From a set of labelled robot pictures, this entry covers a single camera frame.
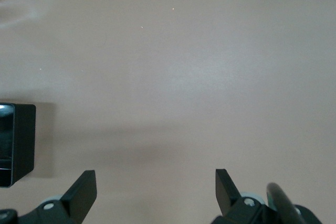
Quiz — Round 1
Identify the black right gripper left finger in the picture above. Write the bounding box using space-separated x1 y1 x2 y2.
0 170 98 224

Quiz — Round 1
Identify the black plastic box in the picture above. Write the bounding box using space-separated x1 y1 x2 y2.
0 102 37 189

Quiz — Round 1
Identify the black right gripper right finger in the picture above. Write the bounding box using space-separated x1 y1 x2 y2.
211 168 324 224

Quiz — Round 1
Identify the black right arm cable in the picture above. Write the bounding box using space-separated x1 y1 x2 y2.
265 182 305 224

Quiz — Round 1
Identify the brown table mat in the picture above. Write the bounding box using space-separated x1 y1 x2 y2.
0 0 336 224

